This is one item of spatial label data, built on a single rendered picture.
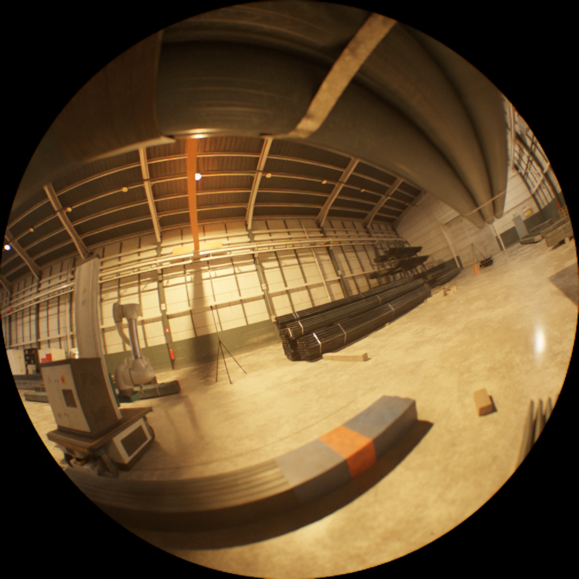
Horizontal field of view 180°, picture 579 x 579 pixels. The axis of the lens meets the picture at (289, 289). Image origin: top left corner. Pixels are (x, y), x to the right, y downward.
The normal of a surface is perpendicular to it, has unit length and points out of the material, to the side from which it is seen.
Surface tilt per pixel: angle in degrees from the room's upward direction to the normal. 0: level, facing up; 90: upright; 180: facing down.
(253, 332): 90
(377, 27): 180
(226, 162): 170
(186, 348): 90
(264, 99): 176
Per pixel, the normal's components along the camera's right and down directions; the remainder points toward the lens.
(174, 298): 0.37, -0.29
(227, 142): 0.35, 0.88
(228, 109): 0.22, 0.98
